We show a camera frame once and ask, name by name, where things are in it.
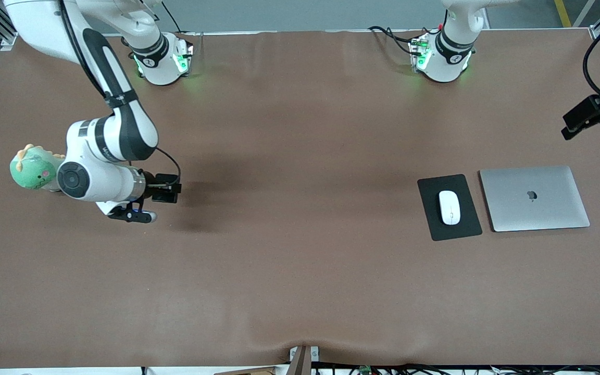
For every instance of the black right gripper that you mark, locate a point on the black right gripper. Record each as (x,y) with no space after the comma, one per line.
(150,184)

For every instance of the white computer mouse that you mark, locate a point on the white computer mouse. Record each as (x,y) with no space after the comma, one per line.
(449,208)

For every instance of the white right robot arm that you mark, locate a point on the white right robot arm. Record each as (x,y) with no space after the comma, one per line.
(107,185)

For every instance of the black mouse pad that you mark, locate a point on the black mouse pad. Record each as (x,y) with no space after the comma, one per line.
(427,198)

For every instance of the silver closed laptop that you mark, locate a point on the silver closed laptop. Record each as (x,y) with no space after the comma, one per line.
(519,208)

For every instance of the green dinosaur plush toy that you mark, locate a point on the green dinosaur plush toy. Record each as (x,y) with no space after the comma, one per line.
(32,169)

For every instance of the brown table cover cloth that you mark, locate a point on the brown table cover cloth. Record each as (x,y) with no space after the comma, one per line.
(300,271)

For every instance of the brown wooden board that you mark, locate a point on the brown wooden board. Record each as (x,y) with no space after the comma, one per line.
(248,372)

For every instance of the small green circuit board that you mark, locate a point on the small green circuit board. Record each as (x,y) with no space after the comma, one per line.
(365,370)

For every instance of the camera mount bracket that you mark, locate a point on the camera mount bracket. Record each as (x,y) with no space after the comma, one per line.
(300,362)

